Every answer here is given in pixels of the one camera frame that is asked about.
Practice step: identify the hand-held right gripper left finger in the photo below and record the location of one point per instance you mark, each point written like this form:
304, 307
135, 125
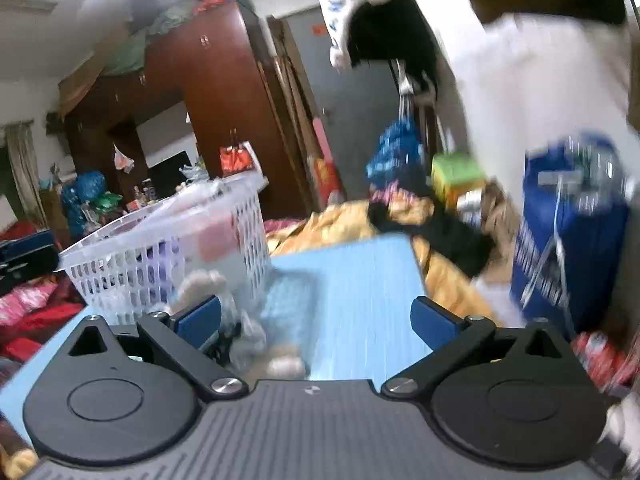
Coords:
200, 322

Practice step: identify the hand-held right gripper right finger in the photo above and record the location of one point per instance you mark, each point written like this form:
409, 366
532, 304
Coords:
432, 320

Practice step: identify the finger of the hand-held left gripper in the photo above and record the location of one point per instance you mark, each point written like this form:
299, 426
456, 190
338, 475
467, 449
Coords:
27, 262

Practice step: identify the beige plush rabbit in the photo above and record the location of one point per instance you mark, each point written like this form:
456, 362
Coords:
200, 285

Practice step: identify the clear plastic wrap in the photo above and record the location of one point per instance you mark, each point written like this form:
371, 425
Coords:
247, 332

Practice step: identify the purple tissue pack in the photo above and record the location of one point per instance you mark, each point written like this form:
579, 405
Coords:
167, 260

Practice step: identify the orange box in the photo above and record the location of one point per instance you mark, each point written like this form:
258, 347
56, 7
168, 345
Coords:
215, 237

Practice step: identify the white plastic basket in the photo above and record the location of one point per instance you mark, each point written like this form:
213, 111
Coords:
125, 270

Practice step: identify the black cloth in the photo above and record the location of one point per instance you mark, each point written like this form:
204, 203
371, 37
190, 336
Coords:
450, 240

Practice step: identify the blue plastic bag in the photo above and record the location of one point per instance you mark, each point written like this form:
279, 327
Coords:
82, 197

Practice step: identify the light blue soft packet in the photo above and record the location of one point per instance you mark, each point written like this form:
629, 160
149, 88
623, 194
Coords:
290, 305

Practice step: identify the patterned curtain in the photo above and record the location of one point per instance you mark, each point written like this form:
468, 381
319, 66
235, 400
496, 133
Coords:
22, 170

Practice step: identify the yellow blanket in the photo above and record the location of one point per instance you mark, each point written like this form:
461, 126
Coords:
340, 225

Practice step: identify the green box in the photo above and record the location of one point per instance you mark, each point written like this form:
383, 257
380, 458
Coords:
457, 175

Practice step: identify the black monitor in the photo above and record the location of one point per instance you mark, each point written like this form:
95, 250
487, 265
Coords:
170, 172

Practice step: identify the orange and white plastic bag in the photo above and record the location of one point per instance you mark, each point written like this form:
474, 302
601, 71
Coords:
237, 160

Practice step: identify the blue patterned hanging bag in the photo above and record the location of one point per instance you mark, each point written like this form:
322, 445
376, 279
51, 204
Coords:
397, 152

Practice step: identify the red printed packages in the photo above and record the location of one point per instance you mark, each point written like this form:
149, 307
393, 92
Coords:
600, 360

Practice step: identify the cardboard box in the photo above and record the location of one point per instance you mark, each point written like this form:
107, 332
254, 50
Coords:
85, 75

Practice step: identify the grey door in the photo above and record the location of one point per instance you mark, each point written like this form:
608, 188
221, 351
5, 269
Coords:
340, 110

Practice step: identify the brown wooden wardrobe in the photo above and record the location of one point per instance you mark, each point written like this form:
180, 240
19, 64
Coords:
225, 85

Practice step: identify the wooden boards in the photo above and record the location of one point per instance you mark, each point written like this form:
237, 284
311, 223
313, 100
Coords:
295, 100

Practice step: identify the green cloth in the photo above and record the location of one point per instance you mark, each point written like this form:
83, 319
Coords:
145, 45

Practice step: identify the black garment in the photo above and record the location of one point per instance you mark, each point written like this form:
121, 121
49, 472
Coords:
390, 40

